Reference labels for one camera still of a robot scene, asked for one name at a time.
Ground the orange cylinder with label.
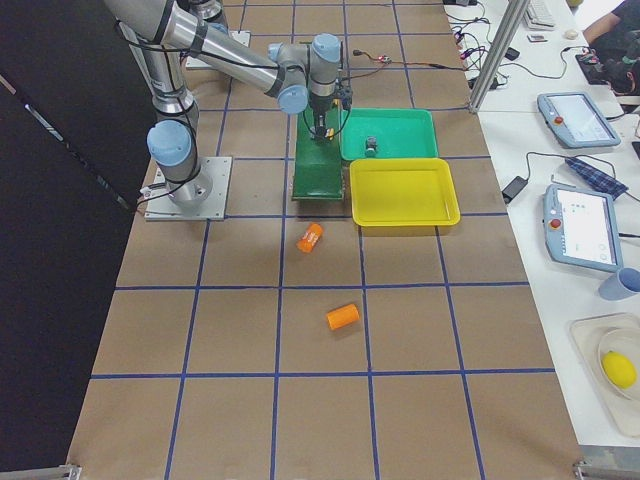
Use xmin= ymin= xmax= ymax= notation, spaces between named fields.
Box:
xmin=296 ymin=223 xmax=324 ymax=253

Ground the yellow lemon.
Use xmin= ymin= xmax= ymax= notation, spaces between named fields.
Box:
xmin=601 ymin=351 xmax=637 ymax=389

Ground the green button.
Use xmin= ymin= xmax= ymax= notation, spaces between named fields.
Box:
xmin=364 ymin=136 xmax=378 ymax=158

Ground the green plastic tray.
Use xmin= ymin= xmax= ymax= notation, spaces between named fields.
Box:
xmin=340 ymin=107 xmax=439 ymax=161

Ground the lower teach pendant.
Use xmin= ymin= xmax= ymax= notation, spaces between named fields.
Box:
xmin=543 ymin=184 xmax=624 ymax=273

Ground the plain orange cylinder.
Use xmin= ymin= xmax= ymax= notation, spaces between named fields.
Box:
xmin=326 ymin=303 xmax=360 ymax=331

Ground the black power adapter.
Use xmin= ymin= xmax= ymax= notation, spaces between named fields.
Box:
xmin=501 ymin=176 xmax=528 ymax=205

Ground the upper teach pendant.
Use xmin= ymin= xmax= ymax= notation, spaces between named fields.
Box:
xmin=536 ymin=92 xmax=621 ymax=149

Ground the blue cup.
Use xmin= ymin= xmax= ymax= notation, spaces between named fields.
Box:
xmin=598 ymin=267 xmax=640 ymax=301

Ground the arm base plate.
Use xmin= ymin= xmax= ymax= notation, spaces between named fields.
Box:
xmin=186 ymin=29 xmax=249 ymax=70
xmin=142 ymin=156 xmax=233 ymax=221

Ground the yellow plastic tray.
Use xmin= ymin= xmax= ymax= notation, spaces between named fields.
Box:
xmin=349 ymin=158 xmax=461 ymax=227

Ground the blue plaid cloth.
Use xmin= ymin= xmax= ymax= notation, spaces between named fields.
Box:
xmin=565 ymin=157 xmax=628 ymax=199

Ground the teach pendant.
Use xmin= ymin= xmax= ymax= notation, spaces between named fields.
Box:
xmin=543 ymin=184 xmax=624 ymax=273
xmin=536 ymin=92 xmax=621 ymax=149

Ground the red black power cable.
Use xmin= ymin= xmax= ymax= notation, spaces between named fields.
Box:
xmin=349 ymin=47 xmax=469 ymax=81

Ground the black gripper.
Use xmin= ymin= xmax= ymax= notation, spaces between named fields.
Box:
xmin=310 ymin=85 xmax=352 ymax=131

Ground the aluminium frame post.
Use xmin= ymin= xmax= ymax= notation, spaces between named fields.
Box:
xmin=468 ymin=0 xmax=528 ymax=113

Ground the green conveyor belt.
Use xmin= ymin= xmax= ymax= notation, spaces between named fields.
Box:
xmin=291 ymin=106 xmax=344 ymax=201

